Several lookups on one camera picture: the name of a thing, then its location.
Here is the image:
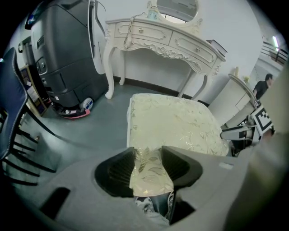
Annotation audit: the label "pale blue bottle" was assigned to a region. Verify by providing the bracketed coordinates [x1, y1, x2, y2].
[147, 5, 159, 20]

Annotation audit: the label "oval white-framed mirror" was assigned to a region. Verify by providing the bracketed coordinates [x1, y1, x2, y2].
[146, 0, 203, 29]

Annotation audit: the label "cream cushioned footstool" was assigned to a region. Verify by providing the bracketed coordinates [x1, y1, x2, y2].
[126, 93, 229, 197]

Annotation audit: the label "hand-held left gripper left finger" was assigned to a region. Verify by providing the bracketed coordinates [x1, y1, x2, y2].
[94, 146, 136, 199]

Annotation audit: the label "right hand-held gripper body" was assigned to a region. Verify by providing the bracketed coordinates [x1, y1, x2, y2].
[219, 106, 276, 145]

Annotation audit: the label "black metal railing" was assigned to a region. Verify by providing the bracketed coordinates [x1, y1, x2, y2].
[259, 41, 289, 66]

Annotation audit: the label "blue chair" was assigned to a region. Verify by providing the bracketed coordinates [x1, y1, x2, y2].
[0, 46, 57, 186]

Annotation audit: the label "white ornate dressing table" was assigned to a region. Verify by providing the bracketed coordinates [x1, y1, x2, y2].
[104, 0, 227, 102]

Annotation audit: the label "hardcover book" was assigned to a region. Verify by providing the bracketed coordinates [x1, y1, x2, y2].
[206, 39, 228, 57]

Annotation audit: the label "wooden shelf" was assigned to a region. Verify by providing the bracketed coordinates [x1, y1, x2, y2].
[19, 65, 49, 117]

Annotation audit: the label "person's light grey trousers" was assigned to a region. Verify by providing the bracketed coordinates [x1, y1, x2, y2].
[225, 65, 289, 231]

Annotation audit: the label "white round pedestal table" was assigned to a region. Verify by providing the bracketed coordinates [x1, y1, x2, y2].
[208, 73, 258, 129]

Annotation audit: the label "large black floor machine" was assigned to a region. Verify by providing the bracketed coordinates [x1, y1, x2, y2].
[24, 0, 112, 120]

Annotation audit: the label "braided cord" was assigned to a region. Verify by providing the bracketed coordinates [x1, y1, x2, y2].
[123, 12, 148, 49]

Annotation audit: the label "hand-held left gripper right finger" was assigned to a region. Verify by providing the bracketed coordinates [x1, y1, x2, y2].
[161, 145, 203, 193]

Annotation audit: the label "person's left shoe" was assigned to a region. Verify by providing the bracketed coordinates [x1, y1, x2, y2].
[135, 195, 175, 224]

